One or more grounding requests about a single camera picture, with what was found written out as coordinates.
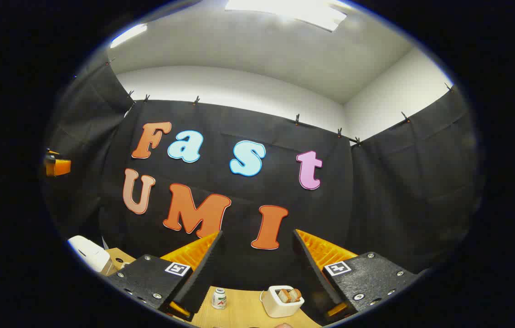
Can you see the bread slice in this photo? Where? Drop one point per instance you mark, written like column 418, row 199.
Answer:
column 284, row 296
column 296, row 294

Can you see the white toaster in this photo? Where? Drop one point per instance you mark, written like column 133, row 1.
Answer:
column 280, row 307

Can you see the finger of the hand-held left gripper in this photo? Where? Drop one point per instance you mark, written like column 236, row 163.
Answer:
column 59, row 166

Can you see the black backdrop cloth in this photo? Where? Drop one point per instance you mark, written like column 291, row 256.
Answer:
column 376, row 205

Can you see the white milk bottle green cap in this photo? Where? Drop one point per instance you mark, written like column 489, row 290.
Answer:
column 219, row 300

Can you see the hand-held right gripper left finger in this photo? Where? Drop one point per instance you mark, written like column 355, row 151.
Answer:
column 203, row 273

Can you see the white rice cooker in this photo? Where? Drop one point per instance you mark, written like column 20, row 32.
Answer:
column 88, row 253

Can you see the large ceiling light panel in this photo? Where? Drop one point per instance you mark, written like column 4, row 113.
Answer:
column 294, row 11

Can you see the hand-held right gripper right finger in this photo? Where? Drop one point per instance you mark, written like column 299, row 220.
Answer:
column 313, row 273

